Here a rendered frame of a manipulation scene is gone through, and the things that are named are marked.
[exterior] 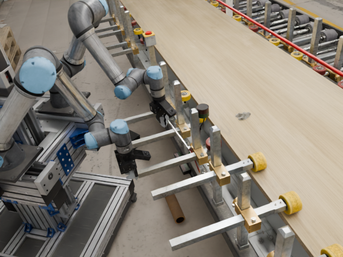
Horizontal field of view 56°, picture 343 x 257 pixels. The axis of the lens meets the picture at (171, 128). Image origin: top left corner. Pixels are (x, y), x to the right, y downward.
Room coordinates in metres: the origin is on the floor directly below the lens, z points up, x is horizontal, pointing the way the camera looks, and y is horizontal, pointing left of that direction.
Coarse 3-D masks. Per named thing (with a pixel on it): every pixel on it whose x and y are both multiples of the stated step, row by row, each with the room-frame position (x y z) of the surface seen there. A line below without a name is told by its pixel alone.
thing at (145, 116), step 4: (184, 104) 1.71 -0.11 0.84; (188, 104) 1.72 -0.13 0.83; (148, 112) 1.68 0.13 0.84; (152, 112) 1.68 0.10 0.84; (132, 116) 1.66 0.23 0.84; (136, 116) 1.66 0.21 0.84; (140, 116) 1.65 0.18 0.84; (144, 116) 1.65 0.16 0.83; (148, 116) 1.66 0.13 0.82; (152, 116) 1.66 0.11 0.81; (128, 120) 1.63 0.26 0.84; (132, 120) 1.63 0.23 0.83; (136, 120) 1.64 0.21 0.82; (140, 120) 1.65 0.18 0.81
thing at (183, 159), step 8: (192, 152) 1.23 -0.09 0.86; (208, 152) 1.21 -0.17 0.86; (168, 160) 1.20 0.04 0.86; (176, 160) 1.19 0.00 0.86; (184, 160) 1.18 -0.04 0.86; (192, 160) 1.19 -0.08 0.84; (144, 168) 1.16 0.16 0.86; (152, 168) 1.15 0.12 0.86; (160, 168) 1.16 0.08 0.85; (168, 168) 1.16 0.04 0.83
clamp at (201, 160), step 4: (192, 148) 1.25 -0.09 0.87; (200, 148) 1.24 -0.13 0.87; (196, 152) 1.21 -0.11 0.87; (200, 152) 1.21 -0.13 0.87; (204, 152) 1.20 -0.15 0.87; (200, 156) 1.18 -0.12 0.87; (204, 156) 1.18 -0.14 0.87; (200, 160) 1.17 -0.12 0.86; (204, 160) 1.17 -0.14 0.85; (200, 164) 1.17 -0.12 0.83
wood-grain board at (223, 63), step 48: (144, 0) 3.85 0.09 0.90; (192, 0) 3.59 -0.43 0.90; (192, 48) 2.38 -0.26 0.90; (240, 48) 2.25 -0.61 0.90; (192, 96) 1.69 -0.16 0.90; (240, 96) 1.61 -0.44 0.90; (288, 96) 1.54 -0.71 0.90; (336, 96) 1.47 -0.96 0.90; (240, 144) 1.19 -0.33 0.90; (288, 144) 1.14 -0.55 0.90; (336, 144) 1.09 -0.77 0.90; (336, 192) 0.82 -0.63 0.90; (336, 240) 0.61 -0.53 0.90
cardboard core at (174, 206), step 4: (168, 196) 1.63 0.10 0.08; (172, 196) 1.62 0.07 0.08; (168, 200) 1.59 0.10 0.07; (172, 200) 1.58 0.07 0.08; (176, 200) 1.58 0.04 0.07; (168, 204) 1.57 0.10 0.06; (172, 204) 1.54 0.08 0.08; (176, 204) 1.54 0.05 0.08; (172, 208) 1.52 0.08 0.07; (176, 208) 1.50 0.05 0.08; (180, 208) 1.51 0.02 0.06; (172, 212) 1.49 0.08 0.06; (176, 212) 1.47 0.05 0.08; (180, 212) 1.47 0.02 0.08; (176, 216) 1.44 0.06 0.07; (180, 216) 1.43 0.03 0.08; (184, 216) 1.44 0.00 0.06; (176, 220) 1.44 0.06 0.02; (180, 220) 1.44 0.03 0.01; (184, 220) 1.43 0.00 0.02
